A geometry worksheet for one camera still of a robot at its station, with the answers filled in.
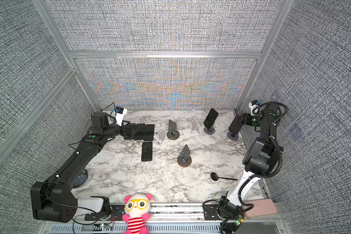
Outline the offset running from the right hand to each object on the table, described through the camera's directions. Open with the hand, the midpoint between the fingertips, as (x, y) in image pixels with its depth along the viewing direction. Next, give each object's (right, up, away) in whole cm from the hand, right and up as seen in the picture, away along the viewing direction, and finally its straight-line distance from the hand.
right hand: (245, 117), depth 92 cm
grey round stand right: (-20, -10, +14) cm, 26 cm away
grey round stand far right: (-4, -13, +11) cm, 17 cm away
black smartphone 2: (-63, -22, +4) cm, 67 cm away
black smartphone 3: (-19, 0, +11) cm, 22 cm away
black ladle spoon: (-22, -35, -8) cm, 42 cm away
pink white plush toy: (-63, -44, -23) cm, 80 cm away
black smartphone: (-63, -10, +12) cm, 65 cm away
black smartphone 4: (-6, -5, +1) cm, 7 cm away
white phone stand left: (-54, -13, +8) cm, 56 cm away
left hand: (-67, -4, -12) cm, 68 cm away
